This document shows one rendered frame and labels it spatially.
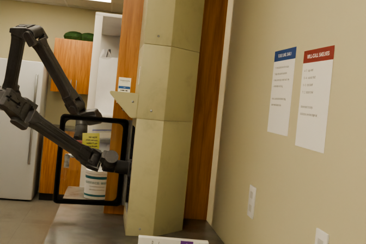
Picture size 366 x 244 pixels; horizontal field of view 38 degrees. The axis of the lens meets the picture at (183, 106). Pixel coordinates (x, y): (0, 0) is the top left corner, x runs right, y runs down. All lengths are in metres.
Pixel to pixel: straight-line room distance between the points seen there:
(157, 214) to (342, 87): 1.11
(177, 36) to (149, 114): 0.33
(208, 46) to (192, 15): 0.33
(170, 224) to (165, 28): 0.81
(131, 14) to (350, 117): 1.47
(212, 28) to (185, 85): 0.43
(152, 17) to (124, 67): 0.42
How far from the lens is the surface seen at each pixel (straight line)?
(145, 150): 2.14
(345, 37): 1.35
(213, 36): 2.56
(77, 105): 2.48
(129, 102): 2.12
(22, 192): 7.20
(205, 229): 2.43
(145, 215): 2.18
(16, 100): 2.11
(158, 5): 2.16
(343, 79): 1.33
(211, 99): 2.54
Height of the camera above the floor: 1.50
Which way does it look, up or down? 1 degrees down
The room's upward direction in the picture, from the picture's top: 6 degrees clockwise
